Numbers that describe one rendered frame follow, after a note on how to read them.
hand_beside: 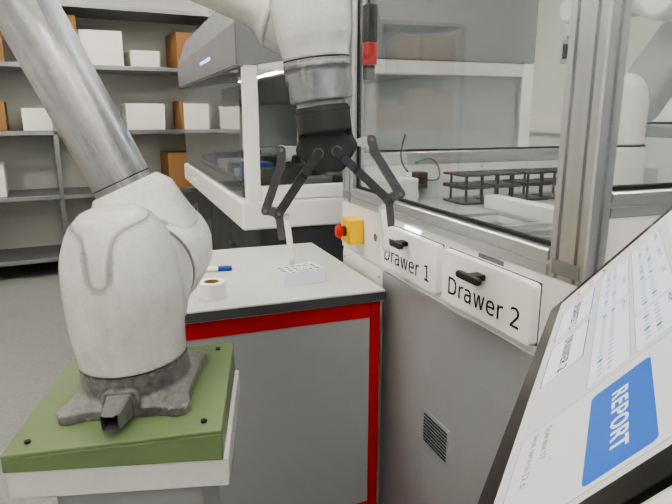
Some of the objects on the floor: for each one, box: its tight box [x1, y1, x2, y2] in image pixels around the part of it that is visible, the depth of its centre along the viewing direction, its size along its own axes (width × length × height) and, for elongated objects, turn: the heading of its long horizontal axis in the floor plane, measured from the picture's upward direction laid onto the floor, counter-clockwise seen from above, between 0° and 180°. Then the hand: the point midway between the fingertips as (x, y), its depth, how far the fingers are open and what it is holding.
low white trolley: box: [185, 243, 386, 504], centre depth 178 cm, size 58×62×76 cm
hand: (338, 249), depth 84 cm, fingers open, 13 cm apart
